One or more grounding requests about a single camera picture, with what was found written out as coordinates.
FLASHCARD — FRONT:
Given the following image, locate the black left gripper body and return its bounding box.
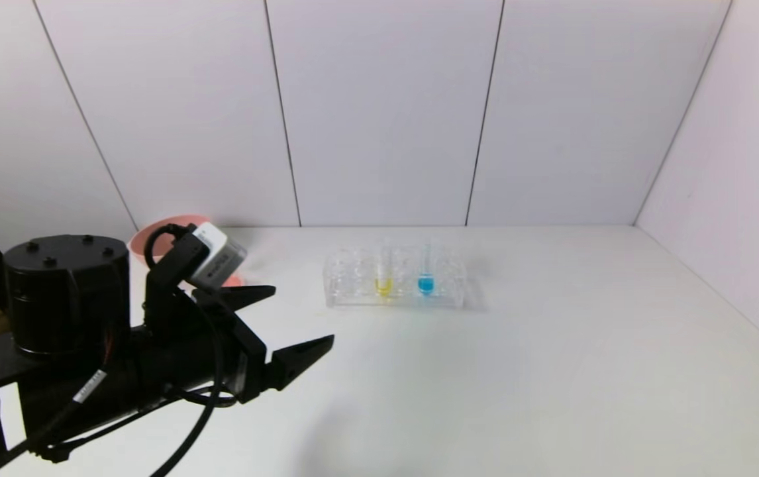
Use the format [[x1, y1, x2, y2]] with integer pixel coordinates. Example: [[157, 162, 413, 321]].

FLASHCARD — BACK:
[[133, 290, 268, 407]]

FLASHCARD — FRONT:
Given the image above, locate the clear acrylic test tube rack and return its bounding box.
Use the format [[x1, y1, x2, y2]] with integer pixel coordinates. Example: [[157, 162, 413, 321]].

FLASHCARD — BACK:
[[323, 245, 468, 310]]

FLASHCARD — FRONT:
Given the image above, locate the clear glass beaker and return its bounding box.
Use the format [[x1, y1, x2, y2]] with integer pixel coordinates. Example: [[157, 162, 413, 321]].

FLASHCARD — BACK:
[[219, 246, 247, 289]]

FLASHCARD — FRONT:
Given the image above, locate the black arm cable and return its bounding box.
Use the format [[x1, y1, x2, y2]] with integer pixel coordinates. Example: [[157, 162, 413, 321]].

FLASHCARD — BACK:
[[32, 223, 238, 477]]

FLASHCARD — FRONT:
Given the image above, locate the test tube with blue pigment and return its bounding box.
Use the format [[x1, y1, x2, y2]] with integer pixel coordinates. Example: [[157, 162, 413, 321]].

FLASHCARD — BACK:
[[417, 239, 436, 297]]

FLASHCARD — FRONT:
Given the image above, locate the test tube with yellow pigment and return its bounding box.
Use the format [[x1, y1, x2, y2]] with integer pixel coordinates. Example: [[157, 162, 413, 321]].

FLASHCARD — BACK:
[[375, 239, 394, 298]]

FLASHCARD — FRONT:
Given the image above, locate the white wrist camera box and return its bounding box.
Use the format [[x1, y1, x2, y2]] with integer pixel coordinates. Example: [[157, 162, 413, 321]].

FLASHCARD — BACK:
[[189, 222, 248, 290]]

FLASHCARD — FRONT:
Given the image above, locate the pink plastic bowl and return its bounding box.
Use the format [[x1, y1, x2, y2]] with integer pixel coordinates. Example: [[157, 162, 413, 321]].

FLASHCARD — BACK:
[[127, 214, 209, 260]]

